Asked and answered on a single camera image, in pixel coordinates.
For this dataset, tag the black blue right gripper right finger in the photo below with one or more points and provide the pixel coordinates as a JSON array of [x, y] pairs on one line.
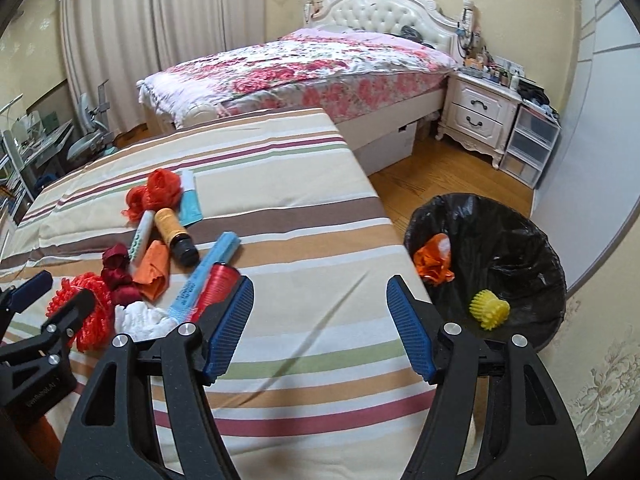
[[528, 433]]

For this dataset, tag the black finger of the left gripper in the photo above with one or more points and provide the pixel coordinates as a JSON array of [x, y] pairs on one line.
[[55, 334]]

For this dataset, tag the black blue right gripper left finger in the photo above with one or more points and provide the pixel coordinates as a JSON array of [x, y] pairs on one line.
[[112, 432]]

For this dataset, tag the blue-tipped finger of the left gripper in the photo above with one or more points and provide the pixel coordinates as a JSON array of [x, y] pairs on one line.
[[16, 300]]

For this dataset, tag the red foam net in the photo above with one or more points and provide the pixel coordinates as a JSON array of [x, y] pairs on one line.
[[98, 323]]

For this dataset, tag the white tissue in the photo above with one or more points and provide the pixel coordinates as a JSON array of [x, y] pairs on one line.
[[141, 322]]

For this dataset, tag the orange paper piece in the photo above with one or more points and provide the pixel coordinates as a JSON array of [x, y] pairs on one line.
[[152, 276]]

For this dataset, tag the white green tube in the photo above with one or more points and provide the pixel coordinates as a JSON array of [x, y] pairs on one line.
[[141, 238]]

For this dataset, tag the yellow foam net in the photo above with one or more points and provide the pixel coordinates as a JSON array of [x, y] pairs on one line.
[[489, 310]]

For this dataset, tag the amber bottle black cap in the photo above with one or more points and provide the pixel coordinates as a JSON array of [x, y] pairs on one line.
[[176, 238]]

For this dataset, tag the orange red fabric flower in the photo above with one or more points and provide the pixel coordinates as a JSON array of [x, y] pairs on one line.
[[161, 190]]

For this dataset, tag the long blue sachet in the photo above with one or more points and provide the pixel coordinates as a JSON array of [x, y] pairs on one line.
[[221, 252]]

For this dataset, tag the teal white tube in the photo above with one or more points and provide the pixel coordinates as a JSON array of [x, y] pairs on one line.
[[190, 208]]

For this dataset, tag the orange plastic wrapper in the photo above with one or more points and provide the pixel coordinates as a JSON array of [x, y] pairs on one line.
[[433, 260]]

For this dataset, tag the black trash bin with bag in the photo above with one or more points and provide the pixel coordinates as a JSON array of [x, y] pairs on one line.
[[493, 247]]

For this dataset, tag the desk with clutter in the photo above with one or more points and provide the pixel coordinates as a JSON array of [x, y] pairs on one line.
[[28, 152]]

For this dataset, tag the striped bed cover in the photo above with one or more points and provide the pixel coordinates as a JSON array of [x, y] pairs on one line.
[[320, 386]]

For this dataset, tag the grey office chair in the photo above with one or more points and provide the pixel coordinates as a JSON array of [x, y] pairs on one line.
[[97, 138]]

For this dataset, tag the white sliding wardrobe door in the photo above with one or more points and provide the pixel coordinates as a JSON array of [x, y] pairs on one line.
[[588, 198]]

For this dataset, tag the beige curtain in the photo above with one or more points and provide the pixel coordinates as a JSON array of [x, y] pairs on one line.
[[119, 42]]

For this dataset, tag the plastic drawer unit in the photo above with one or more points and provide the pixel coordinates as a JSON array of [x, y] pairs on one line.
[[535, 131]]

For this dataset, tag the white cardboard box under bed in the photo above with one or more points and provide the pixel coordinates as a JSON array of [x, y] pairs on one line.
[[387, 150]]

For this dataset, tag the white nightstand with drawers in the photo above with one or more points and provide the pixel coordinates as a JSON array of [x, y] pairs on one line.
[[478, 115]]

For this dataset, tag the clutter on nightstand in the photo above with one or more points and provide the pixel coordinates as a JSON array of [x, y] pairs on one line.
[[483, 65]]

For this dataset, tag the bed with floral quilt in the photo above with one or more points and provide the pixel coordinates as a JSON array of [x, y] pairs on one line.
[[369, 84]]

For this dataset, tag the white tufted headboard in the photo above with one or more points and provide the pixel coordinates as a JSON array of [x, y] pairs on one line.
[[454, 36]]

